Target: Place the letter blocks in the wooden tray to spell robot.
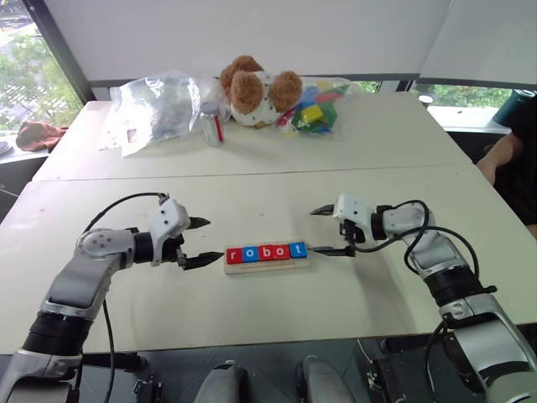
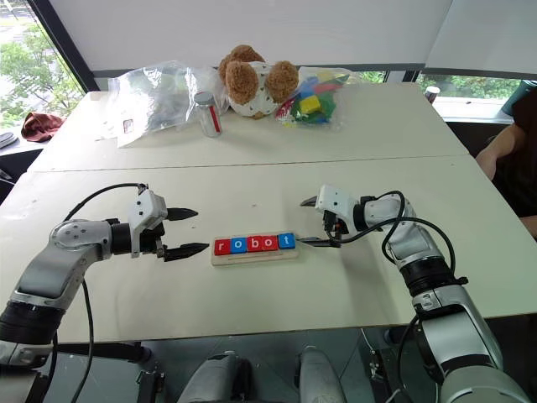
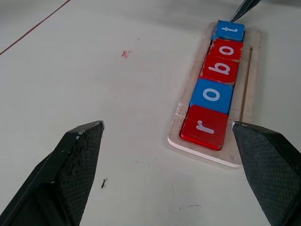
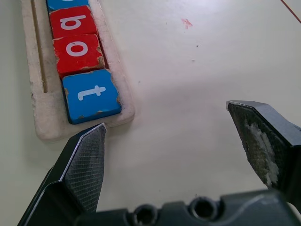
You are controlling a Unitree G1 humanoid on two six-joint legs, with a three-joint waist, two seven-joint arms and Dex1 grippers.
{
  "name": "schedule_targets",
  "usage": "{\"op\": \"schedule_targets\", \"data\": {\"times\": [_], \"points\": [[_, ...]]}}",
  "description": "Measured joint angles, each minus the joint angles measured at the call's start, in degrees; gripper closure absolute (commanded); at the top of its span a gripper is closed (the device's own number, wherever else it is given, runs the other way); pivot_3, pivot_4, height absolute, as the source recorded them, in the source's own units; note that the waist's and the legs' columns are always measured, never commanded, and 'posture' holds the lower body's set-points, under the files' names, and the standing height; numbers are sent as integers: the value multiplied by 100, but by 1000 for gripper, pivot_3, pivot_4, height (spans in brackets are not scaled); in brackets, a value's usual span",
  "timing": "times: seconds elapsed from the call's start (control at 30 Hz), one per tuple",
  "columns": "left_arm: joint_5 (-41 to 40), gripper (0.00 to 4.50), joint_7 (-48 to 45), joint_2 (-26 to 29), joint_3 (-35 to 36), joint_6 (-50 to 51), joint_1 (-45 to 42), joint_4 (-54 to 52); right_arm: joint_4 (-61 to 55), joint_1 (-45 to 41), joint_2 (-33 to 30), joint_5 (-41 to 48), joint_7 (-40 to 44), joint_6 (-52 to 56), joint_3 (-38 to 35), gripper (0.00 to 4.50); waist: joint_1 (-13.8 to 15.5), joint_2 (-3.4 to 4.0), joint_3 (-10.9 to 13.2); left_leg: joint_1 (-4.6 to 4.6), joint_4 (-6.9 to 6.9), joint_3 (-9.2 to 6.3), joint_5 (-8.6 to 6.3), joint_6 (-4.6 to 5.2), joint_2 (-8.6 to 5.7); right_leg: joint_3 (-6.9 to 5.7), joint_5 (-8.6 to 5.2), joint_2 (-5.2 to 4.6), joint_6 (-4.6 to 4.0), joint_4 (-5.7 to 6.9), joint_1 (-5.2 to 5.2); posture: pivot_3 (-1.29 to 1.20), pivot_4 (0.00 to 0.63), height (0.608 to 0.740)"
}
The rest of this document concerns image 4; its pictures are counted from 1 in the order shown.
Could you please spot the red letter tile b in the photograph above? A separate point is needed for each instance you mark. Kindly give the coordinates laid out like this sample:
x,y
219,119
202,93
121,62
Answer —
x,y
87,14

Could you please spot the wooden letter tray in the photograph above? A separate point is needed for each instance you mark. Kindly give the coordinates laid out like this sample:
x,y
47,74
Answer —
x,y
37,122

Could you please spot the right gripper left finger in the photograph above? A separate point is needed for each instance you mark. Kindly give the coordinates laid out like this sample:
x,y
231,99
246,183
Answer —
x,y
80,169

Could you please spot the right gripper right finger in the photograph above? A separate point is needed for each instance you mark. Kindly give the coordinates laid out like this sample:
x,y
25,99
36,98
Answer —
x,y
275,141

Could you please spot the blue letter t tile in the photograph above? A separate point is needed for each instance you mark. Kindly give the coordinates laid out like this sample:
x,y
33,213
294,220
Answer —
x,y
103,103

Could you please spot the red letter tile o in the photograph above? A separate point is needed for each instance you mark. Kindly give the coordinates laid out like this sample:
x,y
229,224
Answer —
x,y
63,63

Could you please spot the blue letter tile o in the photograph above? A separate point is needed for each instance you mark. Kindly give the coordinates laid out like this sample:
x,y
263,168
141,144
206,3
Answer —
x,y
54,4

